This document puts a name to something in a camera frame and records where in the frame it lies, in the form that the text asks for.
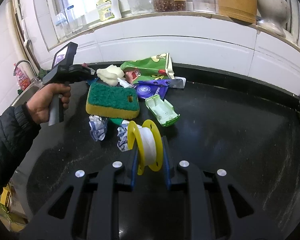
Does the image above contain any yellow tape spool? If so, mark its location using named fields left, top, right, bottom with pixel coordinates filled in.
left=127, top=119, right=164, bottom=175

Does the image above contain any green snack bag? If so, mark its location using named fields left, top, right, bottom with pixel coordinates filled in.
left=120, top=53, right=175, bottom=84

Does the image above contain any person's left hand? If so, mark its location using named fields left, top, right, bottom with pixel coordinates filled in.
left=26, top=83, right=71, bottom=124

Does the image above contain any bamboo tube container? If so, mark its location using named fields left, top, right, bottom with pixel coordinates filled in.
left=216, top=0, right=258, bottom=25

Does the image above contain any steel kitchen sink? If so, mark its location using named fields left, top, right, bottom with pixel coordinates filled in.
left=11, top=83, right=42, bottom=107

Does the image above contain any blue white paper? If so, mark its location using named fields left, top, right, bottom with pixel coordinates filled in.
left=117, top=123, right=128, bottom=152
left=89, top=115, right=108, bottom=141

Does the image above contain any pink dish soap bottle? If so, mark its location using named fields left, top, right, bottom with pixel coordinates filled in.
left=13, top=64, right=31, bottom=91

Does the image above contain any green cap detergent bottle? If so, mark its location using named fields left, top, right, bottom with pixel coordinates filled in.
left=96, top=0, right=122, bottom=22

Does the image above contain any black jacket left forearm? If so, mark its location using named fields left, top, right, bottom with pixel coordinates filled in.
left=0, top=104, right=40, bottom=195

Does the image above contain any purple foil wrapper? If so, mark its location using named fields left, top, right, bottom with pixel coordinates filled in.
left=134, top=77, right=186, bottom=100

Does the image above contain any green yellow sponge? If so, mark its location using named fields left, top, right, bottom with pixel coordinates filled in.
left=85, top=82, right=140, bottom=120

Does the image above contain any pale green plastic car shell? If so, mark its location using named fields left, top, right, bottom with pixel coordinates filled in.
left=145, top=95, right=180, bottom=127

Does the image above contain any white ceramic mortar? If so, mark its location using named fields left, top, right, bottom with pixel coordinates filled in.
left=257, top=0, right=290, bottom=38

